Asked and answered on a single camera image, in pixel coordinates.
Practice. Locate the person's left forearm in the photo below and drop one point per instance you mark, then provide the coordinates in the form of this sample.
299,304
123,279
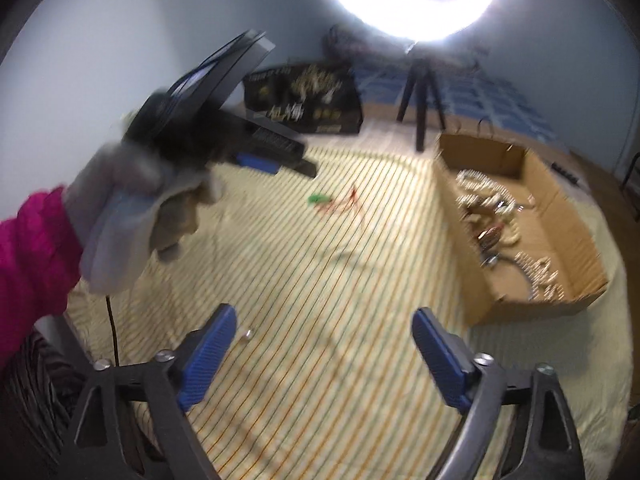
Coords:
35,270

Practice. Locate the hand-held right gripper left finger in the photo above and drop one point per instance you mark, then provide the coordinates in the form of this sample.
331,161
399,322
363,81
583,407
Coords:
207,355

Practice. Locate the black printed bag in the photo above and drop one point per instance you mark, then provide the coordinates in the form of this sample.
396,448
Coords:
300,105

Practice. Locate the striped dark clothing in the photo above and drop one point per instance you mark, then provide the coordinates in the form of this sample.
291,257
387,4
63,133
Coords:
30,410

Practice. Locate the cardboard box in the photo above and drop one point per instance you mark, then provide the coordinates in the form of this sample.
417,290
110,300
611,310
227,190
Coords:
470,270

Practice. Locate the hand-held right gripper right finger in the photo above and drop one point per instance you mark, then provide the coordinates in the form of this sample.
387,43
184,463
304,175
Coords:
440,355

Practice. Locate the small green item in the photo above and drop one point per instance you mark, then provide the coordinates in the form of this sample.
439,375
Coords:
318,199

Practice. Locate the small white bead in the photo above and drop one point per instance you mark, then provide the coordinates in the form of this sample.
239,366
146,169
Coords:
245,334

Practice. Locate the tan bed sheet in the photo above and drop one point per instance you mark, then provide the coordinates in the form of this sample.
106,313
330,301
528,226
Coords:
380,112

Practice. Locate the blue patterned blanket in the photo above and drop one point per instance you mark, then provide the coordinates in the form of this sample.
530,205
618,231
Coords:
480,95

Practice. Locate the yellow striped sheet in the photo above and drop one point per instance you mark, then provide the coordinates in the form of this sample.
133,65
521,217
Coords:
325,285

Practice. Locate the black tripod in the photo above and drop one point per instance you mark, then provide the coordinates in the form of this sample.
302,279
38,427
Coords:
422,105

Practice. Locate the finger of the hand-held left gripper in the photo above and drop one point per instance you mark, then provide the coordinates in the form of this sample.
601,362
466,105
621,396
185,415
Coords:
280,147
257,163

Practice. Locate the person's left hand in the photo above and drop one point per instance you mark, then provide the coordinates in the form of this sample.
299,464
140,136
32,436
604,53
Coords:
130,200

